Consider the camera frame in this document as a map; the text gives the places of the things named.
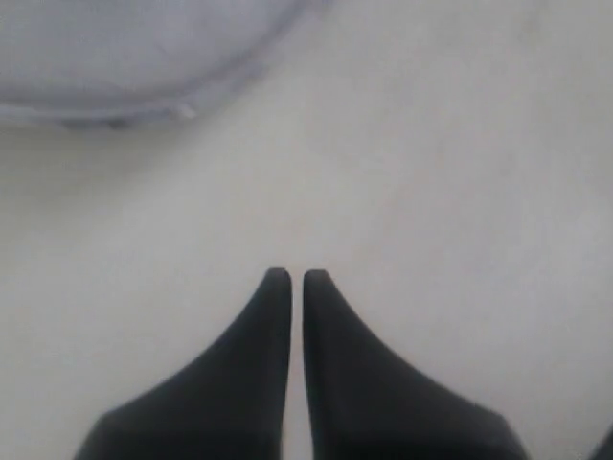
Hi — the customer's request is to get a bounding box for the round stainless steel plate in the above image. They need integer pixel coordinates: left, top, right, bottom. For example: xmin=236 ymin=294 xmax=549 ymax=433
xmin=1 ymin=1 xmax=325 ymax=129

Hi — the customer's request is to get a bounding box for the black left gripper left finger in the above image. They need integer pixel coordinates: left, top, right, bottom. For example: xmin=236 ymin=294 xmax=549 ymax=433
xmin=76 ymin=268 xmax=292 ymax=460

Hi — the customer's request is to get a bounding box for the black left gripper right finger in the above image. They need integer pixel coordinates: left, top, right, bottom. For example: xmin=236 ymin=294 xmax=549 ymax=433
xmin=303 ymin=269 xmax=528 ymax=459

